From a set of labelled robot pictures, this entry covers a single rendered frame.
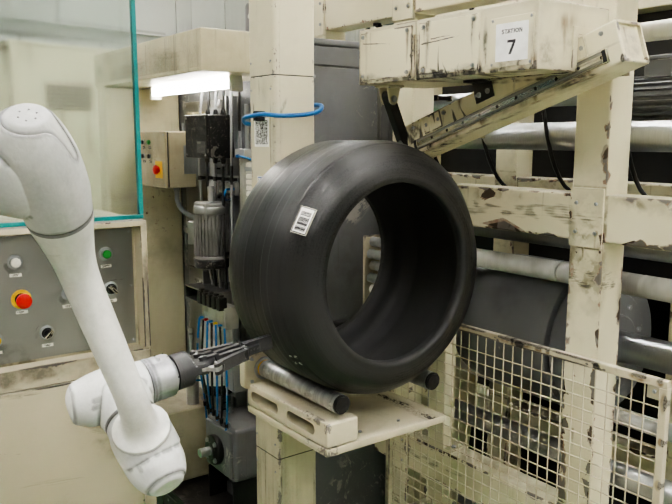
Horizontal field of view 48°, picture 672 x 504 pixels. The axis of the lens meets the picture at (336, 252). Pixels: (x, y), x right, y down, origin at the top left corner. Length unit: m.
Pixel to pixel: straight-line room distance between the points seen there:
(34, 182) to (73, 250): 0.15
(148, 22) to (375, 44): 10.46
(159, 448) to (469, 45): 1.09
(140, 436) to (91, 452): 0.89
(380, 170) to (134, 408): 0.73
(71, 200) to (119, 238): 1.07
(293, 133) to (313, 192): 0.42
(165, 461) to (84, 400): 0.21
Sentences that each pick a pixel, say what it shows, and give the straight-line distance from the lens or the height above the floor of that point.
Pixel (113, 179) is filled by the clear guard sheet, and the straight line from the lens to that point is 2.15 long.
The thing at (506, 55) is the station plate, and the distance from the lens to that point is 1.71.
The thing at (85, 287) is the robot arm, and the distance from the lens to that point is 1.26.
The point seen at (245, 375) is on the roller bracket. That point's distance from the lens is 1.97.
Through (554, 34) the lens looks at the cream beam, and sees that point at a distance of 1.71.
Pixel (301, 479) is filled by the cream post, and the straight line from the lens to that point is 2.20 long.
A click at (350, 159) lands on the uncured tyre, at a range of 1.63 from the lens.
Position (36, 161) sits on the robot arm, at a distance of 1.08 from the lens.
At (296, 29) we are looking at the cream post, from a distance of 2.00.
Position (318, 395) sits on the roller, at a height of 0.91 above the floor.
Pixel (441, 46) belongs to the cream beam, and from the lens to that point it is 1.85.
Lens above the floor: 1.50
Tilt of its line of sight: 9 degrees down
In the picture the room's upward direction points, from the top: straight up
